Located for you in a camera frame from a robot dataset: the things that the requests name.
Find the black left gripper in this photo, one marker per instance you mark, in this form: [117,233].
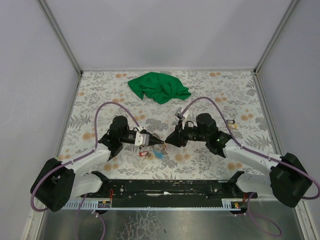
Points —
[149,139]

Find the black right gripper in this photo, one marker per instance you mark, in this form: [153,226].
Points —
[180,136]

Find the metal key organizer blue handle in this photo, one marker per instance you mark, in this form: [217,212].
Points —
[159,151]

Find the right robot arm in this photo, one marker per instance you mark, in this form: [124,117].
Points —
[283,177]

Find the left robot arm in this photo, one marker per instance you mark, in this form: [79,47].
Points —
[58,181]

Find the silver key on red tag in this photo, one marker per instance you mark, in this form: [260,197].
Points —
[147,156]

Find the red key tag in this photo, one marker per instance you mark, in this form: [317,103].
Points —
[143,153]

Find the green crumpled cloth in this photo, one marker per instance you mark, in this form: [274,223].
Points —
[160,87]

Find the key with black tag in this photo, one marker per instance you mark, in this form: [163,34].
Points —
[232,124]

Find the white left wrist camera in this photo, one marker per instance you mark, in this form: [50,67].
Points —
[141,138]

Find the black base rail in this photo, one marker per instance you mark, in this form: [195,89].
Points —
[181,190]

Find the white slotted cable duct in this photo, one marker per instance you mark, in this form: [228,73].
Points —
[163,204]

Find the aluminium corner post left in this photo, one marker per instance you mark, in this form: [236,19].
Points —
[60,36]

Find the aluminium corner post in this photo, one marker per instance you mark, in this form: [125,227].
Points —
[288,12]
[60,36]

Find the aluminium corner post right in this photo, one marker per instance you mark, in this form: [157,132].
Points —
[288,12]

